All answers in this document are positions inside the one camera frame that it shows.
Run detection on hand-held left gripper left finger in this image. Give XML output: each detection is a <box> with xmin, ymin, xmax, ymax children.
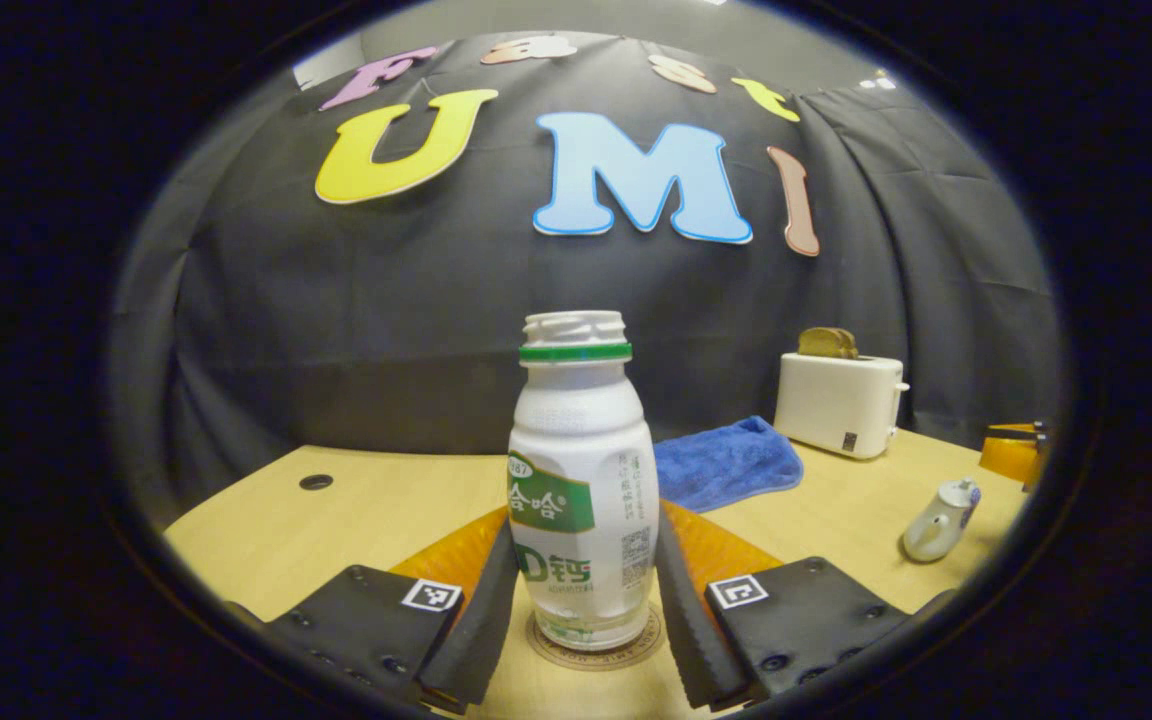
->
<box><xmin>266</xmin><ymin>505</ymin><xmax>522</xmax><ymax>713</ymax></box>

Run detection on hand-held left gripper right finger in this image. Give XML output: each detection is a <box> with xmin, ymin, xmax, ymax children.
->
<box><xmin>654</xmin><ymin>500</ymin><xmax>912</xmax><ymax>711</ymax></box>

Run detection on round brown coaster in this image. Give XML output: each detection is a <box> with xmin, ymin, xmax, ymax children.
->
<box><xmin>526</xmin><ymin>600</ymin><xmax>665</xmax><ymax>671</ymax></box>

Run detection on white blue-patterned teacup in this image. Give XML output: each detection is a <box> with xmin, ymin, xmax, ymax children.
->
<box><xmin>902</xmin><ymin>495</ymin><xmax>982</xmax><ymax>563</ymax></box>

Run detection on white plastic water bottle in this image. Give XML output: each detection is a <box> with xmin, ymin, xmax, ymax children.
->
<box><xmin>508</xmin><ymin>310</ymin><xmax>659</xmax><ymax>651</ymax></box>

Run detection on blue towel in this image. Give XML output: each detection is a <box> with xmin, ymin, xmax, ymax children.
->
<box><xmin>652</xmin><ymin>416</ymin><xmax>805</xmax><ymax>514</ymax></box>

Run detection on white toaster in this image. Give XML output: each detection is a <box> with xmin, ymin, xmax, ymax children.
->
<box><xmin>774</xmin><ymin>352</ymin><xmax>910</xmax><ymax>460</ymax></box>

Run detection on brown toast slice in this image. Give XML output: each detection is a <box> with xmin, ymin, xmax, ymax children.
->
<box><xmin>799</xmin><ymin>327</ymin><xmax>859</xmax><ymax>360</ymax></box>

